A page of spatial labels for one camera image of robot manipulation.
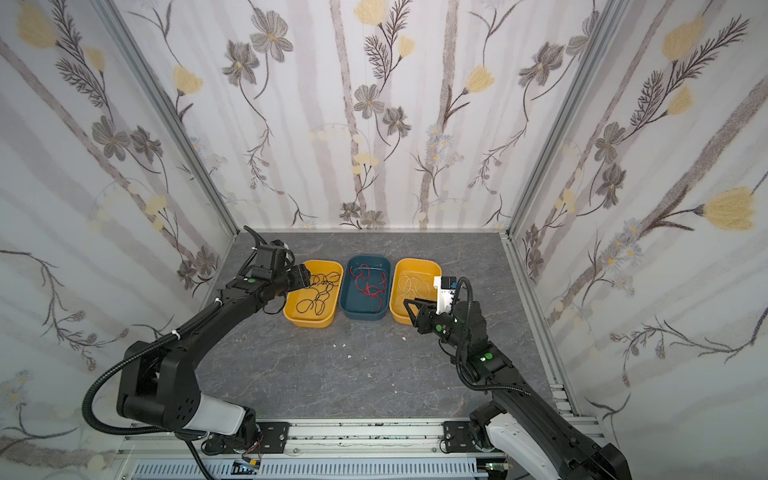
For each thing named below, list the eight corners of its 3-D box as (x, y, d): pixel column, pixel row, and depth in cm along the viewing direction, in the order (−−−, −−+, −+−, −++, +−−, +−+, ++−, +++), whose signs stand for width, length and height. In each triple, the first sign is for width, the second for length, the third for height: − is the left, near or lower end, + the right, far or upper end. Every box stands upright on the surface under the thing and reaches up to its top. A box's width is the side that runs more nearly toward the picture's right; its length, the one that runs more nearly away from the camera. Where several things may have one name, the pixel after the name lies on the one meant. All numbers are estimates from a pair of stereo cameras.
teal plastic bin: (339, 320, 98) (337, 311, 93) (346, 264, 112) (344, 255, 108) (391, 320, 98) (391, 312, 93) (391, 265, 113) (391, 255, 108)
